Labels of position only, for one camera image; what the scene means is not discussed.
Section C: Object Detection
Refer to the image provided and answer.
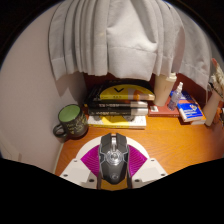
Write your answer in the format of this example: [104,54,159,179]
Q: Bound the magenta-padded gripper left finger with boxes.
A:
[59,144,103,190]

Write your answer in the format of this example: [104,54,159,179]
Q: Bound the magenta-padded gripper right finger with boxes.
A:
[126,144,168,190]

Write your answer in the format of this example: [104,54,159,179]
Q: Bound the grey black computer mouse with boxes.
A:
[98,132,130,186]

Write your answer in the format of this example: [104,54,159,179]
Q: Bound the dark green mug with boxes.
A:
[52,103,89,140]

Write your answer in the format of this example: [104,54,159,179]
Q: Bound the red-brown book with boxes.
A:
[148,99,183,118]

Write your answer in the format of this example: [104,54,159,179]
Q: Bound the black spine book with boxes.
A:
[88,107,149,117]
[87,99,149,110]

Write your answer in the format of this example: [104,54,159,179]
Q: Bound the blue cover book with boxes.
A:
[170,90,205,124]

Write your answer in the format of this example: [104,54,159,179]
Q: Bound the clear spray bottle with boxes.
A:
[167,81,184,112]

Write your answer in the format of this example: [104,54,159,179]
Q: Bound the orange cover book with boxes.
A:
[186,96,208,126]

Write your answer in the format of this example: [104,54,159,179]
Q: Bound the yellow and black cover book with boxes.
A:
[84,79,156,102]

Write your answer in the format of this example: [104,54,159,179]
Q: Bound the white ceramic jug vase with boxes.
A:
[203,88,224,127]

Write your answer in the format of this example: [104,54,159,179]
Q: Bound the white curtain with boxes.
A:
[48,0,214,89]

